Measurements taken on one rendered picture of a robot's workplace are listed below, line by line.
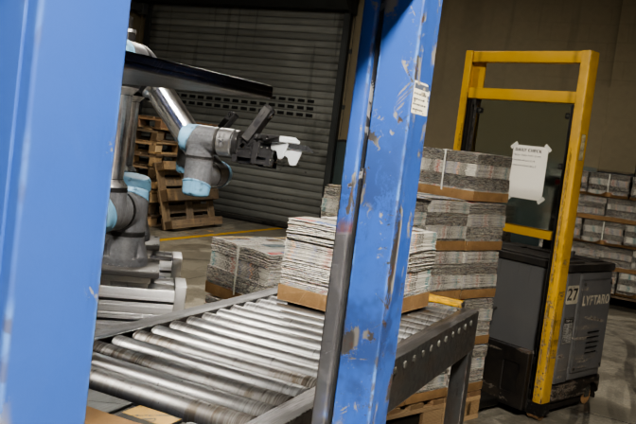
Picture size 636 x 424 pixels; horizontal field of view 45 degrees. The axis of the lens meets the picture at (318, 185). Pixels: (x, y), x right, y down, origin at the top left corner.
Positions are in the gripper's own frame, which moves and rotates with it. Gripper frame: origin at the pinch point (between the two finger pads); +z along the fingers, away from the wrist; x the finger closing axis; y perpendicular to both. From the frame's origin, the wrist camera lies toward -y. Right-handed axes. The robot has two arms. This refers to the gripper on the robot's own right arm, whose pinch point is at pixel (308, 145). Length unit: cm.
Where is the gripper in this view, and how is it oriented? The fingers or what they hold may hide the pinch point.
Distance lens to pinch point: 202.7
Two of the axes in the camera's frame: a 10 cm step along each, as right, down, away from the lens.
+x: -2.2, -1.1, -9.7
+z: 9.6, 1.4, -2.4
